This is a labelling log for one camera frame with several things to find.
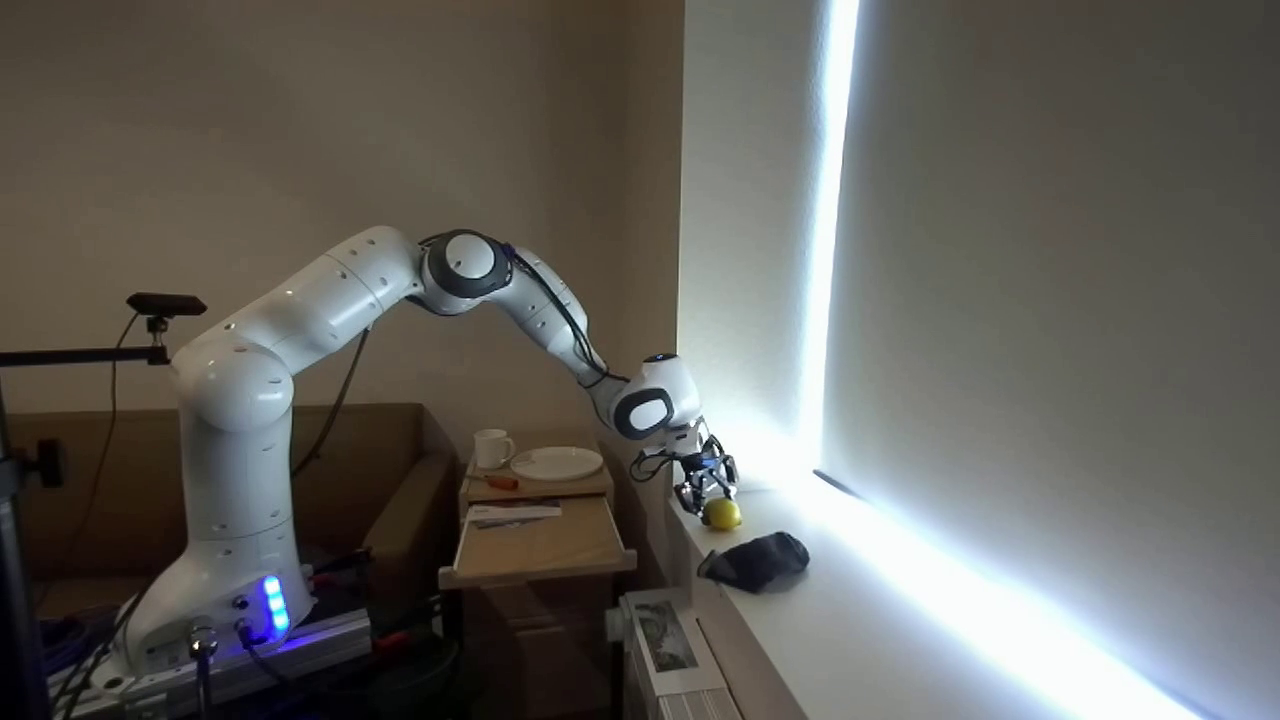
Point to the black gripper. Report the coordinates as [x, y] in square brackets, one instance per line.
[704, 476]

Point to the dark blue cloth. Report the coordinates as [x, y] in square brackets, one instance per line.
[756, 567]

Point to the white roller window blind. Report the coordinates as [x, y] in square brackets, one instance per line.
[1056, 314]

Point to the white mug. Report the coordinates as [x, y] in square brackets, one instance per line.
[493, 449]

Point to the brown leather armchair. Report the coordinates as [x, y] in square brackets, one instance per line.
[383, 492]

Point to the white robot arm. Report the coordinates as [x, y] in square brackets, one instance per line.
[238, 397]

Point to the light wooden side table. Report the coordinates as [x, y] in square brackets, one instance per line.
[528, 601]

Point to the white plate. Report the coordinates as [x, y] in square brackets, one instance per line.
[559, 466]

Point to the yellow lemon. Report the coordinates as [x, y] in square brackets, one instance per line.
[720, 517]

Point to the white wall heater unit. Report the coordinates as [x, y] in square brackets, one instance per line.
[671, 671]

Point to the black camera on stand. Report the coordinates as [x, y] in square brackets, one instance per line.
[157, 311]

